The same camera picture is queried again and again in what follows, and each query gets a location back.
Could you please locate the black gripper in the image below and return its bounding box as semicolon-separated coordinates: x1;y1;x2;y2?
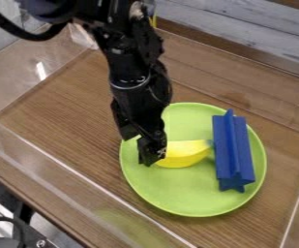
109;64;173;167

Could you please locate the yellow toy banana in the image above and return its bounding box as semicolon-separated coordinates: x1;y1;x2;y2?
157;139;213;169

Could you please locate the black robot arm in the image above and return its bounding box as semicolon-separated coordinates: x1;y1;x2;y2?
15;0;173;166

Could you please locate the blue star-shaped block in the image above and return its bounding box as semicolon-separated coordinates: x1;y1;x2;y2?
213;108;255;193

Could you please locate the black metal stand base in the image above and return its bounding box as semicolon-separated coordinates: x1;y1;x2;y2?
11;224;59;248

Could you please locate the clear acrylic tray wall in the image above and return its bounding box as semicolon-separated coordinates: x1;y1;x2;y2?
0;123;195;248

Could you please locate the clear acrylic corner bracket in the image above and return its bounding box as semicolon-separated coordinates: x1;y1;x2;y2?
67;23;99;50

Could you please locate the black cable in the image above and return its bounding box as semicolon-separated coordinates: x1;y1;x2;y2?
0;0;78;43

